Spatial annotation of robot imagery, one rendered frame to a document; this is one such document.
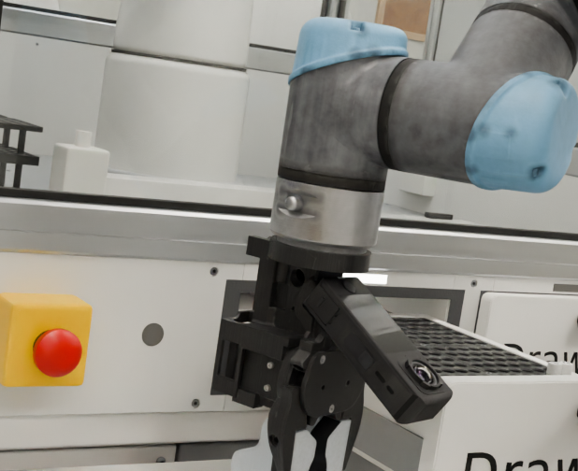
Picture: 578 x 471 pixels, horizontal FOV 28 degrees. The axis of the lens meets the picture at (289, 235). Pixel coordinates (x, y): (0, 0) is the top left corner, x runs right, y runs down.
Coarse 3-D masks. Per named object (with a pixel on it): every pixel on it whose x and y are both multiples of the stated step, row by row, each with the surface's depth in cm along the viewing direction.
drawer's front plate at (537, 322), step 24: (480, 312) 127; (504, 312) 127; (528, 312) 129; (552, 312) 131; (576, 312) 133; (504, 336) 128; (528, 336) 130; (552, 336) 131; (576, 336) 133; (552, 360) 132
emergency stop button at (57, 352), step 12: (48, 336) 95; (60, 336) 95; (72, 336) 96; (36, 348) 95; (48, 348) 94; (60, 348) 95; (72, 348) 96; (36, 360) 95; (48, 360) 95; (60, 360) 95; (72, 360) 96; (48, 372) 95; (60, 372) 95
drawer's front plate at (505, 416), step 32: (448, 384) 83; (480, 384) 84; (512, 384) 86; (544, 384) 88; (576, 384) 89; (448, 416) 83; (480, 416) 85; (512, 416) 86; (544, 416) 88; (576, 416) 90; (448, 448) 84; (480, 448) 85; (512, 448) 87; (544, 448) 89; (576, 448) 91
